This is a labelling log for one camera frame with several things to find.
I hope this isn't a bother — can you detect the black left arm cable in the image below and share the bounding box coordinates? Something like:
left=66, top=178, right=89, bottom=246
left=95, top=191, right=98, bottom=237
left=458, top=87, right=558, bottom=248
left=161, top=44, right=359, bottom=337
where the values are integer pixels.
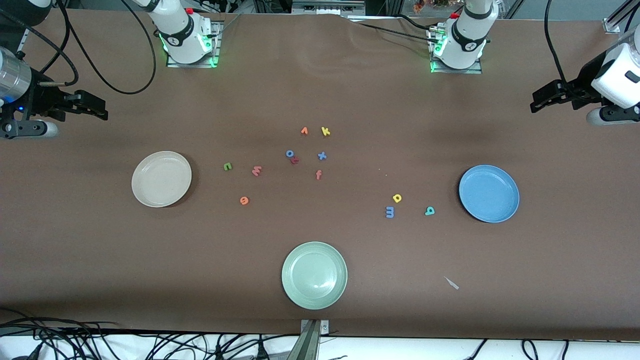
left=544, top=0, right=572, bottom=83

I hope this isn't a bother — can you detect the beige brown plate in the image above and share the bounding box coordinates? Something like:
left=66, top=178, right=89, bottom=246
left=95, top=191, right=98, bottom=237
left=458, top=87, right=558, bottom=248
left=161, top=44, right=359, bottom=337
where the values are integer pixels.
left=131, top=150, right=193, bottom=208

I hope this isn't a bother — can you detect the blue plate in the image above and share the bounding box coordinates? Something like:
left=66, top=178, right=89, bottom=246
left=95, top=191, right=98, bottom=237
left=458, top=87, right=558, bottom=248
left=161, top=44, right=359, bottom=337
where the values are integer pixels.
left=458, top=164, right=521, bottom=224

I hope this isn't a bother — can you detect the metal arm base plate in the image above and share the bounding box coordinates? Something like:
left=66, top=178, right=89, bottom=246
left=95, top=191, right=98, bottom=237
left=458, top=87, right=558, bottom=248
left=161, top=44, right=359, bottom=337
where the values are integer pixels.
left=166, top=22, right=221, bottom=69
left=429, top=29, right=484, bottom=75

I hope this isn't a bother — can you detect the pale green plate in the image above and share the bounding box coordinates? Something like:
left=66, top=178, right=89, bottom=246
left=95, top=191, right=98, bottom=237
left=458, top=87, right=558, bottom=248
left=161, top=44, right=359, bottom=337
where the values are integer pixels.
left=281, top=241, right=348, bottom=311

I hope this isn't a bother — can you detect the aluminium edge rail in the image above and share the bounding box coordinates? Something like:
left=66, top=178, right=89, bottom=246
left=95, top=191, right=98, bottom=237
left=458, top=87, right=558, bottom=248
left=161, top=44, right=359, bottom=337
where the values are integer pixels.
left=15, top=27, right=32, bottom=55

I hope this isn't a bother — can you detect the brown table cover sheet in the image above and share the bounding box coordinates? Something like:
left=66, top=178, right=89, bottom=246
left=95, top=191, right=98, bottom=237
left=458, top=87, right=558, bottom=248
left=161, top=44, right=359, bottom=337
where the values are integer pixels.
left=0, top=9, right=640, bottom=342

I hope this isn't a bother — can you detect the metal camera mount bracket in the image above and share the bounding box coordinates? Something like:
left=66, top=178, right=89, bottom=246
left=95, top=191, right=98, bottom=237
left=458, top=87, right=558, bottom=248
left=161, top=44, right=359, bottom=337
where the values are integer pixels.
left=287, top=319, right=331, bottom=360

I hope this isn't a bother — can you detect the grey box behind table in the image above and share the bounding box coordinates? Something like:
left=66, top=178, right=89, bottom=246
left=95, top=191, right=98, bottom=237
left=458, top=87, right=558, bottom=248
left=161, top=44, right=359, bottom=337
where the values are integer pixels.
left=291, top=0, right=366, bottom=15

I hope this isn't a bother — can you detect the black cable on table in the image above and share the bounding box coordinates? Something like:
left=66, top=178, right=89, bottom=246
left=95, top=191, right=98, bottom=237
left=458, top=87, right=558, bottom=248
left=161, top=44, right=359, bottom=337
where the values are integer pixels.
left=356, top=21, right=437, bottom=43
left=394, top=14, right=442, bottom=32

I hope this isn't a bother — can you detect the aluminium frame profile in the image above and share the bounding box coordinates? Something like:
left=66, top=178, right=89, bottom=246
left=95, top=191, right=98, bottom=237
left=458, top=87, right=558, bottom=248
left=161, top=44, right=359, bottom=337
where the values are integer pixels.
left=602, top=0, right=640, bottom=35

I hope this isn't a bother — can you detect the orange brown background object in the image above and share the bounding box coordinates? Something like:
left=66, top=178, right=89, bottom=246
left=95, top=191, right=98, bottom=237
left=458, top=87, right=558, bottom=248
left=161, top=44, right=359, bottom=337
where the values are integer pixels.
left=412, top=0, right=451, bottom=14

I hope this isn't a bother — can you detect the long black arm cable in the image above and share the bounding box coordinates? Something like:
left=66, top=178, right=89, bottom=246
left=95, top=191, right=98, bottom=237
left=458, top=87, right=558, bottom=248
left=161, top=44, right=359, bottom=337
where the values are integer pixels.
left=54, top=0, right=157, bottom=95

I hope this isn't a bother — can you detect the tangle of black cables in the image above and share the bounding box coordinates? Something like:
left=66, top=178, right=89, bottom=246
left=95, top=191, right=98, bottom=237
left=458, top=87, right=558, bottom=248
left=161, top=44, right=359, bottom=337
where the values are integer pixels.
left=0, top=307, right=301, bottom=360

